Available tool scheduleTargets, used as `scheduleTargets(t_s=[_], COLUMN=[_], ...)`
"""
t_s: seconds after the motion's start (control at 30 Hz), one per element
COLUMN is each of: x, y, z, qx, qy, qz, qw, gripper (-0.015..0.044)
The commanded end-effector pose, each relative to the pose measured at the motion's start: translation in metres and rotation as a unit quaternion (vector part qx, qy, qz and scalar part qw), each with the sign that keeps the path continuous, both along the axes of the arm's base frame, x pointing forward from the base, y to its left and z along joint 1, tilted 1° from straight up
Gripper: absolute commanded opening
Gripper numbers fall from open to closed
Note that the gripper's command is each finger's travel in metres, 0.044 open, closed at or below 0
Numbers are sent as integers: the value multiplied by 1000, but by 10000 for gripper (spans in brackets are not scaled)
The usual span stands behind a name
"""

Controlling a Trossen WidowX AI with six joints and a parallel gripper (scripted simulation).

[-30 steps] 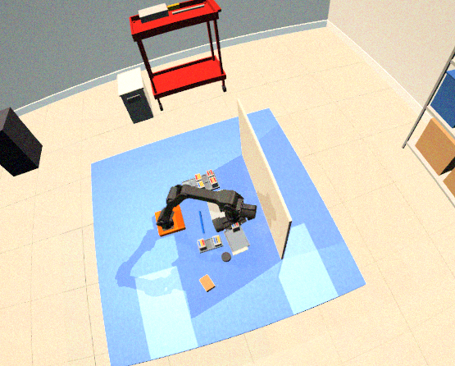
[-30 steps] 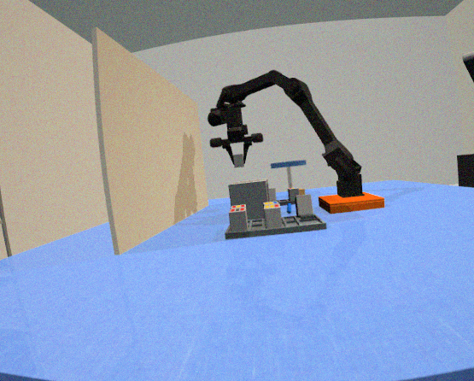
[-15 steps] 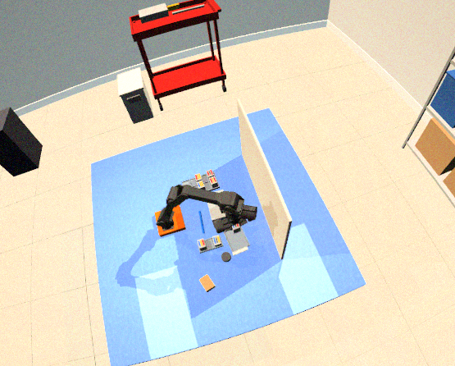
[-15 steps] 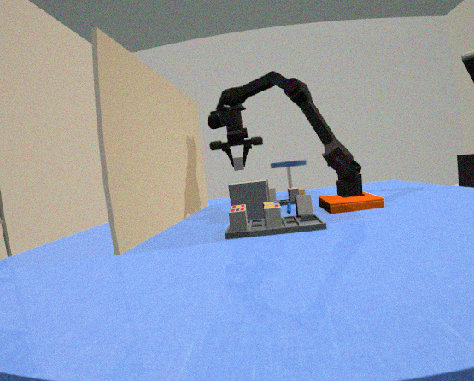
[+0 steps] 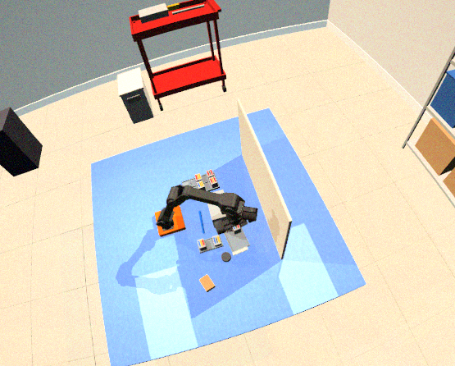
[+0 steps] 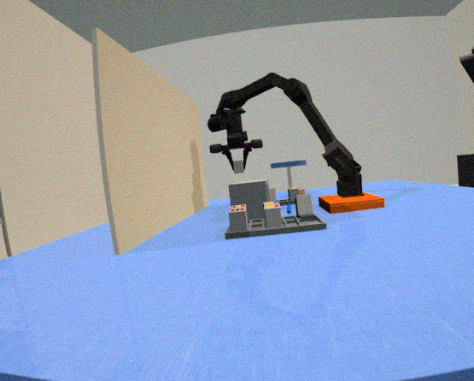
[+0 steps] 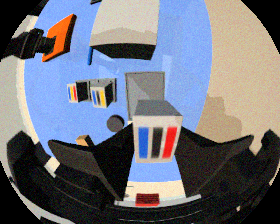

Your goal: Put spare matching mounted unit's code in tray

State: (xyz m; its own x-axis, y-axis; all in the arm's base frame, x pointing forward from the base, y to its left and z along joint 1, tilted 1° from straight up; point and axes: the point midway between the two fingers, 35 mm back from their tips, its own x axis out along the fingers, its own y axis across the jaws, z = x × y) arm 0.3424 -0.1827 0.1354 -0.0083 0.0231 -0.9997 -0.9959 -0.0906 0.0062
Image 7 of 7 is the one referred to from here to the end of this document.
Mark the beige flat panel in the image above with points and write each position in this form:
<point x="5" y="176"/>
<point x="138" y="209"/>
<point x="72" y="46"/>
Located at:
<point x="243" y="97"/>

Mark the blue thin rod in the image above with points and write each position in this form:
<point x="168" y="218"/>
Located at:
<point x="90" y="53"/>

